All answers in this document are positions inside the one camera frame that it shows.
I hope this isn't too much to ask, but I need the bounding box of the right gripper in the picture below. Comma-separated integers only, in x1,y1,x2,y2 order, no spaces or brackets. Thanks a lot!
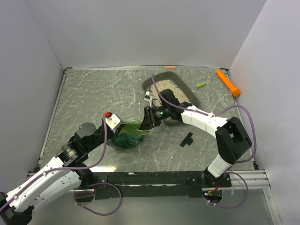
139,106,170,132

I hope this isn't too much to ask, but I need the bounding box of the green litter bag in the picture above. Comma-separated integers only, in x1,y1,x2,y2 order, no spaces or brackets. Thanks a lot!
107,120,150,149

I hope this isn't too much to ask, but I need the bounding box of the black bag clip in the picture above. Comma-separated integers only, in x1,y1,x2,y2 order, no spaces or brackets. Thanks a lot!
180,132,193,147

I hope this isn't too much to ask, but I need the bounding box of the grey litter box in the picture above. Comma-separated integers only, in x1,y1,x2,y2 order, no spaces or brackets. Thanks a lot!
141,71,201,126

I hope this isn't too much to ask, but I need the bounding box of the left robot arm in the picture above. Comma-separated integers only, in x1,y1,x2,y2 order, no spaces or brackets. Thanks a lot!
0,119,124,225

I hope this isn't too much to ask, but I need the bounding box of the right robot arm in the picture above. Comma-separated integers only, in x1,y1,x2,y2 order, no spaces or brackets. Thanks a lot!
139,89,252,187

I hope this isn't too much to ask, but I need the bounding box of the green small block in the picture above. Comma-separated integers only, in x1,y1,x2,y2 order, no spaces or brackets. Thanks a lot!
196,82,207,89

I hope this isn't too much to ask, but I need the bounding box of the orange toy carrot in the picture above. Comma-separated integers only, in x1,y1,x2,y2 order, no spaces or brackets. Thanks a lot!
216,69,240,98

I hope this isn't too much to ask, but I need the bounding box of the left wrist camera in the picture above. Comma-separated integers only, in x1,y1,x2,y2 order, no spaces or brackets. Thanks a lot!
103,112,123,133

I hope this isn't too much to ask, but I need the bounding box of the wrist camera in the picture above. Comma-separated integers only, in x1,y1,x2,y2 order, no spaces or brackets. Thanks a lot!
144,90,153,103
103,112,123,133

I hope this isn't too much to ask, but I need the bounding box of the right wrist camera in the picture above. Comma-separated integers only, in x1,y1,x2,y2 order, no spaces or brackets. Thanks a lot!
144,90,153,103

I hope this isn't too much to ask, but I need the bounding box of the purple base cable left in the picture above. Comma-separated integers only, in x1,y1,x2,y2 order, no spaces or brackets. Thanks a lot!
74,181,123,215

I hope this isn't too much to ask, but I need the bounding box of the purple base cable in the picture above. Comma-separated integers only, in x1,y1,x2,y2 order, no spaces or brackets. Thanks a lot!
202,170,249,209
74,181,123,215

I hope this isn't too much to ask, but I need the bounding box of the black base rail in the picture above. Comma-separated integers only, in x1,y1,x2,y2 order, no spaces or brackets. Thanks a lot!
76,171,232,200

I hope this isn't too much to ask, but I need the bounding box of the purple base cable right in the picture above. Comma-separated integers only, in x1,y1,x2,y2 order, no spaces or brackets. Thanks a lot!
202,170,249,209

